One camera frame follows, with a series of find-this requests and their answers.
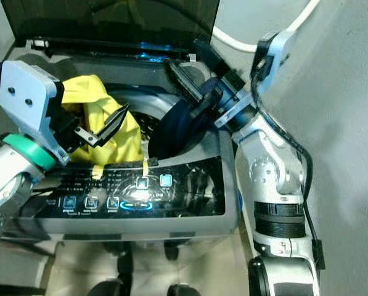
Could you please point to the yellow garment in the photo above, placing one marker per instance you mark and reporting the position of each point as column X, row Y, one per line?
column 97, row 92

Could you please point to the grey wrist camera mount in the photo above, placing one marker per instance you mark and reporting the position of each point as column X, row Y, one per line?
column 26, row 92
column 276, row 49

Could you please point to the dark transparent washer lid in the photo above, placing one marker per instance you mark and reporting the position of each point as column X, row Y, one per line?
column 110, row 21

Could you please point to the navy blue garment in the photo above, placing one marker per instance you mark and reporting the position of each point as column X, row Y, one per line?
column 171, row 132

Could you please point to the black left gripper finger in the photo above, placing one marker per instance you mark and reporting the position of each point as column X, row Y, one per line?
column 90, row 137
column 114, row 122

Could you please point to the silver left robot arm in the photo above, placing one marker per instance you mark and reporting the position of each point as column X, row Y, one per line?
column 11, row 185

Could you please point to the grey top-load washing machine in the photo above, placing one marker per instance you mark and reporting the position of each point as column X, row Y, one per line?
column 147, row 197

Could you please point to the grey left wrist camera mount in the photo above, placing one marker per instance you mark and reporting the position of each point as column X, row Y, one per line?
column 26, row 92

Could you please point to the yellow tape strip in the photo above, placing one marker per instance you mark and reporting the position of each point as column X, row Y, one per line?
column 145, row 168

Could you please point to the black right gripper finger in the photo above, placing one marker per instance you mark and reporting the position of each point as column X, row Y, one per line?
column 214, row 58
column 187, row 80

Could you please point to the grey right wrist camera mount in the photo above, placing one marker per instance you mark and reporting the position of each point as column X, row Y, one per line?
column 276, row 49

